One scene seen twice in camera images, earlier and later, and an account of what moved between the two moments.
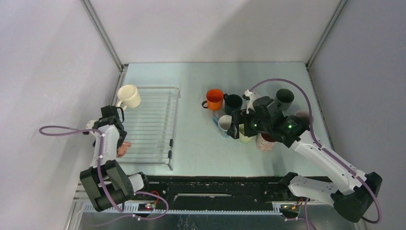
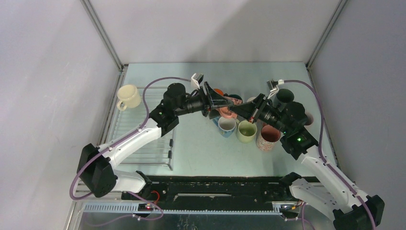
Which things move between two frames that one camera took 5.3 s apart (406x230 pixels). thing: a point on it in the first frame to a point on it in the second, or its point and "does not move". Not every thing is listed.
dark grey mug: x=283 y=98 does not move
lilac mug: x=304 y=115 does not move
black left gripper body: x=121 y=136 to x=193 y=104
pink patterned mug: x=265 y=141 does not move
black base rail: x=214 y=192 does not move
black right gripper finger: x=237 y=118 to x=250 y=110
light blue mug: x=223 y=123 does not move
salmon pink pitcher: x=122 y=150 to x=224 y=111
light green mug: x=243 y=138 does not move
